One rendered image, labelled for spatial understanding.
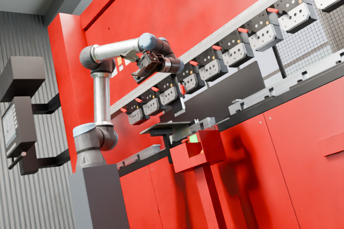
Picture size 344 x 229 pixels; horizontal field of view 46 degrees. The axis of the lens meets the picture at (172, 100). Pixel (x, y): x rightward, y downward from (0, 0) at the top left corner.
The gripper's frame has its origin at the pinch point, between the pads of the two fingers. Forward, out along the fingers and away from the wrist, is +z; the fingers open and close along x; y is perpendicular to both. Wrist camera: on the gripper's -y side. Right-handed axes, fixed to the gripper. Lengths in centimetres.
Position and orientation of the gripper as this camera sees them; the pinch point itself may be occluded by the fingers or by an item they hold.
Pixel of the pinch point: (125, 65)
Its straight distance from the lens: 181.3
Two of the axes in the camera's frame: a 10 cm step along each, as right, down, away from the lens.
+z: -6.6, 0.1, -7.5
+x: 4.8, 7.8, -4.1
